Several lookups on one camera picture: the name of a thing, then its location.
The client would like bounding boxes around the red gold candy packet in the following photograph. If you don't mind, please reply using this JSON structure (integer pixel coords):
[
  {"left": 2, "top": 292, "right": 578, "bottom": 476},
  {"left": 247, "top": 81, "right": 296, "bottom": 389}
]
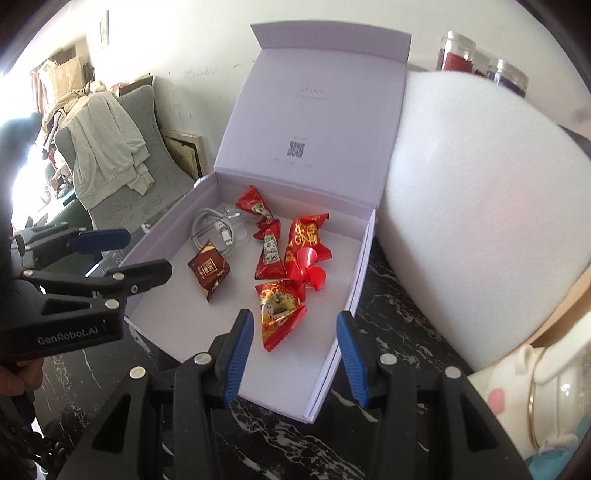
[{"left": 256, "top": 279, "right": 308, "bottom": 352}]

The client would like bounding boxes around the dark red snack packet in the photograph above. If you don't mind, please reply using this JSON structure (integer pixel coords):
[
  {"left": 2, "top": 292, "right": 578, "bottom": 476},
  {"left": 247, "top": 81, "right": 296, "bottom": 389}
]
[{"left": 187, "top": 240, "right": 230, "bottom": 302}]

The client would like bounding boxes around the red ketchup sachet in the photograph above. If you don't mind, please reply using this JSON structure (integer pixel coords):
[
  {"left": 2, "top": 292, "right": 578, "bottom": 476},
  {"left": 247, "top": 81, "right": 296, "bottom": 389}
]
[{"left": 253, "top": 219, "right": 287, "bottom": 280}]

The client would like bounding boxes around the white charging cable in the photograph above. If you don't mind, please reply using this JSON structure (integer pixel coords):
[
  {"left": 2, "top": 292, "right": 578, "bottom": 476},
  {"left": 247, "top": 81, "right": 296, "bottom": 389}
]
[{"left": 190, "top": 207, "right": 249, "bottom": 260}]

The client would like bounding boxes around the small red gold packet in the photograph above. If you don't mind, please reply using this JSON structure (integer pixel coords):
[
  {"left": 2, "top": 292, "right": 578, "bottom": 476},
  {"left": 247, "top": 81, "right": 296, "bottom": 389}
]
[{"left": 284, "top": 213, "right": 332, "bottom": 265}]

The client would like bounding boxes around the red ketchup packet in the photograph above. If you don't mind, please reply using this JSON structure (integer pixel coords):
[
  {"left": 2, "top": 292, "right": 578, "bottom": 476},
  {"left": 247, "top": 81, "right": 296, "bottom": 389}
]
[{"left": 235, "top": 185, "right": 274, "bottom": 223}]

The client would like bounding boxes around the person's left hand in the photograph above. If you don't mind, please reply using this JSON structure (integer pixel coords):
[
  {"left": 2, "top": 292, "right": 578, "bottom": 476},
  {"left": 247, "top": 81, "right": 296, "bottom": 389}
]
[{"left": 0, "top": 358, "right": 44, "bottom": 396}]

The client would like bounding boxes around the grey armchair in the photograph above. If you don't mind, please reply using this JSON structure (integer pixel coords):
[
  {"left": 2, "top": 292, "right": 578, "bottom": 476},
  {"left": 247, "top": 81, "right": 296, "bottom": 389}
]
[{"left": 56, "top": 85, "right": 193, "bottom": 233}]

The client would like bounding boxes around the grey cloth on chair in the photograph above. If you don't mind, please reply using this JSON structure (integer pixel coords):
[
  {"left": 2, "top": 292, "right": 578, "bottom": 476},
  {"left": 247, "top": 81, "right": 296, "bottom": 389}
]
[{"left": 66, "top": 92, "right": 154, "bottom": 210}]

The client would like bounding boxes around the open lavender gift box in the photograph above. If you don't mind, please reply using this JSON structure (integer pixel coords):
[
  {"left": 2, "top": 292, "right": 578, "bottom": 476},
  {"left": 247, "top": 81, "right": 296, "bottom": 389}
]
[{"left": 126, "top": 21, "right": 411, "bottom": 423}]

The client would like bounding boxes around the white foam block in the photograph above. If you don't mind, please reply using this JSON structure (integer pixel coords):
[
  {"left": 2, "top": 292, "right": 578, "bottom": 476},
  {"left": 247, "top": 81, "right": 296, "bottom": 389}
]
[{"left": 377, "top": 72, "right": 590, "bottom": 370}]

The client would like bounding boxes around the blue plastic bag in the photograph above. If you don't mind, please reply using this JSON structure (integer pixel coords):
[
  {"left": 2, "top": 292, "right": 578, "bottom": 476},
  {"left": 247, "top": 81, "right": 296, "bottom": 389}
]
[{"left": 526, "top": 435, "right": 590, "bottom": 480}]

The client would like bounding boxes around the red lidded jar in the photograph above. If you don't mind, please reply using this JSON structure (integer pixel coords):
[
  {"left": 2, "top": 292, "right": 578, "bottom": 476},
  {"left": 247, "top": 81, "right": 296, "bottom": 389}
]
[{"left": 436, "top": 31, "right": 477, "bottom": 73}]

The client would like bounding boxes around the purple lidded jar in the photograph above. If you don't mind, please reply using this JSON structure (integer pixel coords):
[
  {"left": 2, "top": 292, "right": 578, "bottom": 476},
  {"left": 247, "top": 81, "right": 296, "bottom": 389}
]
[{"left": 487, "top": 58, "right": 529, "bottom": 98}]

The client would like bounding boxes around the wooden picture frame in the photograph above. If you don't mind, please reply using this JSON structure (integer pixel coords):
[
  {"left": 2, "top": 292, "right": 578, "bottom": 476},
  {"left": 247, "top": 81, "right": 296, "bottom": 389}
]
[{"left": 160, "top": 129, "right": 211, "bottom": 180}]

